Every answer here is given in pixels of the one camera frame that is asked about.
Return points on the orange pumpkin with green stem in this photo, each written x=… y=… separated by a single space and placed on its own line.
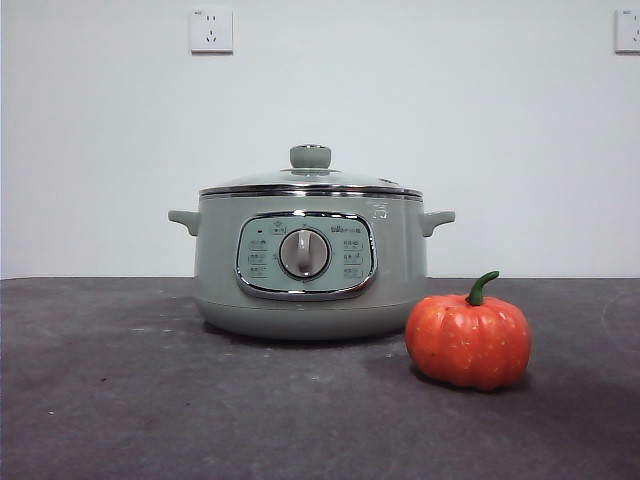
x=465 y=340

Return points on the white wall socket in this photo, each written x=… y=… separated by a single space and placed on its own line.
x=211 y=31
x=629 y=31

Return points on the pale green electric pot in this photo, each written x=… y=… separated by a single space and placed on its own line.
x=220 y=260

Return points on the glass lid with green knob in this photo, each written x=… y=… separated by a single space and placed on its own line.
x=306 y=156

